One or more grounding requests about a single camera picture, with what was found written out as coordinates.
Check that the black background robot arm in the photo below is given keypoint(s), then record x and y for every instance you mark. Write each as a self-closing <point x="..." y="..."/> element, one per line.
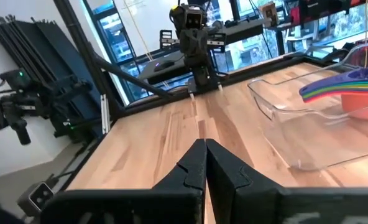
<point x="13" y="105"/>

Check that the orange measuring cup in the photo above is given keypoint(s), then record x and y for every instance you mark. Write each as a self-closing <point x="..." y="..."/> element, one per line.
<point x="361" y="107"/>

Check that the teal measuring cup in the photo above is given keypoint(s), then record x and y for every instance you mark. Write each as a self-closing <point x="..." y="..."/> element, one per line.
<point x="342" y="87"/>

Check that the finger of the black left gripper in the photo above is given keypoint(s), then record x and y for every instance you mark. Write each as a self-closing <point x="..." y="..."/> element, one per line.
<point x="187" y="46"/>
<point x="201" y="46"/>

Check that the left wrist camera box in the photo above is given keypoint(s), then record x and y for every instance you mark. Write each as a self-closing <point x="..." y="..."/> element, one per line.
<point x="194" y="15"/>

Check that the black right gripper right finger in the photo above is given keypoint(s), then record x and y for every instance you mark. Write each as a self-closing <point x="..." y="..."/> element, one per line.
<point x="221" y="174"/>

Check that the large glass window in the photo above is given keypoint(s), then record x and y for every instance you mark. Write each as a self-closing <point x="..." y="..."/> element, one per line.
<point x="252" y="51"/>

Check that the yellow measuring cup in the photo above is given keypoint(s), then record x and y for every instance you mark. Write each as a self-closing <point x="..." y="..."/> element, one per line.
<point x="342" y="91"/>

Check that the silver frame bracket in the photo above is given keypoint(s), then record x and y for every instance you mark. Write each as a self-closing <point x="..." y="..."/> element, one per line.
<point x="105" y="113"/>

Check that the clear plastic basket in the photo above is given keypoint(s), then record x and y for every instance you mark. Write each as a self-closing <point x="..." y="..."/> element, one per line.
<point x="296" y="140"/>

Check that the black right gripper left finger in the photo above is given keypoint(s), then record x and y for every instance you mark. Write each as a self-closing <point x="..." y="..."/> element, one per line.
<point x="193" y="174"/>

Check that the black aluminium rig frame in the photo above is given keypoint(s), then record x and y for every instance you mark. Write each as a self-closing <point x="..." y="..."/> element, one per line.
<point x="78" y="37"/>

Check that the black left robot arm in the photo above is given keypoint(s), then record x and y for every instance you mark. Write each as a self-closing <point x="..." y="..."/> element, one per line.
<point x="202" y="77"/>

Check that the small navy measuring cup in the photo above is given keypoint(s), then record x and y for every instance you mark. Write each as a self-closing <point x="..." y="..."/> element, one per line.
<point x="342" y="82"/>

